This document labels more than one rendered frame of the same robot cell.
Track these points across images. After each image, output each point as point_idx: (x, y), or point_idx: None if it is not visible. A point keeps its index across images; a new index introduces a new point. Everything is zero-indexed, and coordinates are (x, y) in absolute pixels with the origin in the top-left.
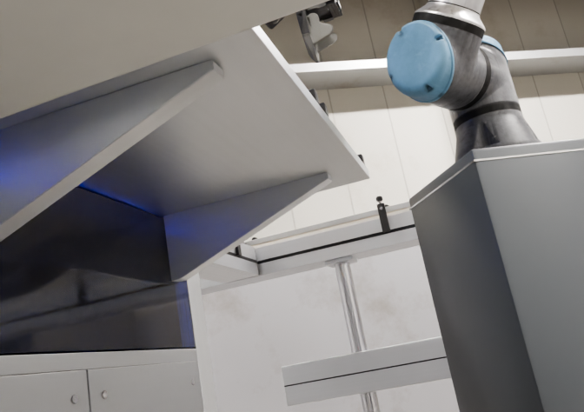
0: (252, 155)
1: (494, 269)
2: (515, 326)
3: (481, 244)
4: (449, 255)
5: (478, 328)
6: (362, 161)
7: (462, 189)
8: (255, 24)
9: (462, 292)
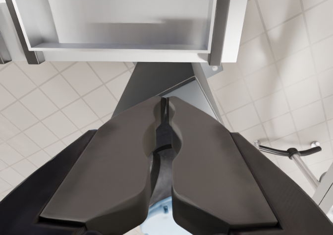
0: None
1: (128, 89)
2: (129, 82)
3: (130, 92)
4: (158, 78)
5: (152, 69)
6: (207, 62)
7: (127, 106)
8: None
9: (156, 72)
